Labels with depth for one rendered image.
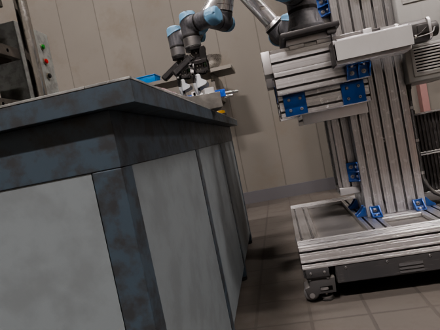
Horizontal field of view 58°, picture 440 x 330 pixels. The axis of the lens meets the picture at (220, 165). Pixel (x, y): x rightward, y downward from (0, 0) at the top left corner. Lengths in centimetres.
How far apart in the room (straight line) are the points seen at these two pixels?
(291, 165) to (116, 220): 347
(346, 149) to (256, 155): 224
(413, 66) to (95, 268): 151
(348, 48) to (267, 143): 259
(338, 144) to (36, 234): 144
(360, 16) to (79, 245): 153
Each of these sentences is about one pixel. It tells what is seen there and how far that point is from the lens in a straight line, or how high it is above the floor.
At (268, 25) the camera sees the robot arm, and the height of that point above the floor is 125.
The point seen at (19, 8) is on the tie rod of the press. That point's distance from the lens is 218.
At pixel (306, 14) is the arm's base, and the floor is 110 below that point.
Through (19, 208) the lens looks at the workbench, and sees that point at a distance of 71.
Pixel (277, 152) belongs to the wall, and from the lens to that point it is 403.
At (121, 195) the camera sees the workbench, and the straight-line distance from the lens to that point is 63.
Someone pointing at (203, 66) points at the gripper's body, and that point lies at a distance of 177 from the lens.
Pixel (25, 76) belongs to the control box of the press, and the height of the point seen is 119.
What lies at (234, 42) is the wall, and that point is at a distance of 414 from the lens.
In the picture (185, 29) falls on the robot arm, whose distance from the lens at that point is 180.
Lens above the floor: 68
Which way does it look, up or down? 3 degrees down
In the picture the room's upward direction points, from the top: 11 degrees counter-clockwise
